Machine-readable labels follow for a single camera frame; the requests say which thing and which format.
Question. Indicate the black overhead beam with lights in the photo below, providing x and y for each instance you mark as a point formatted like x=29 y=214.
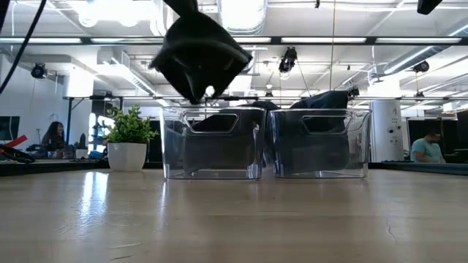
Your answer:
x=371 y=40

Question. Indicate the person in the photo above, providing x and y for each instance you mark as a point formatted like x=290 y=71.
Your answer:
x=426 y=149
x=54 y=137

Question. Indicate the black horizontal rail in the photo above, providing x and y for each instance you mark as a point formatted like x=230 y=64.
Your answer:
x=402 y=98

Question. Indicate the small green plant white pot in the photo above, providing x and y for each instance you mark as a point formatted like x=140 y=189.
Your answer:
x=128 y=139

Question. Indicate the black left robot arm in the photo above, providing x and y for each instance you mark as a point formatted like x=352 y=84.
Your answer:
x=3 y=11

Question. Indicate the white round column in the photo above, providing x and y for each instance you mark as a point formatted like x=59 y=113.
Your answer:
x=387 y=131

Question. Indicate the black metal table frame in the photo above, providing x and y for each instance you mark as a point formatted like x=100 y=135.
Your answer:
x=55 y=167

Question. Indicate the clear plastic bin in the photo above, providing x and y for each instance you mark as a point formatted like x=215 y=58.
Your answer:
x=172 y=146
x=360 y=146

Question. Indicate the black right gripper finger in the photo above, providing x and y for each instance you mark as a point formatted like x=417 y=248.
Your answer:
x=428 y=5

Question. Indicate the red tool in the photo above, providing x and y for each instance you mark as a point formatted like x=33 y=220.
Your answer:
x=16 y=141

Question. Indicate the black ceiling camera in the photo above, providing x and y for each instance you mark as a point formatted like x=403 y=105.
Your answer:
x=421 y=66
x=38 y=71
x=288 y=58

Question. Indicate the small cactus in pot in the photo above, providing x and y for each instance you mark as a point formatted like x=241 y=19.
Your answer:
x=82 y=146

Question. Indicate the dark grey baseball cap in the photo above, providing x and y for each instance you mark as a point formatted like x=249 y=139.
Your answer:
x=325 y=99
x=199 y=55
x=219 y=149
x=314 y=153

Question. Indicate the dark monitor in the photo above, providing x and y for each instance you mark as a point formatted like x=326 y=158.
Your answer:
x=9 y=128

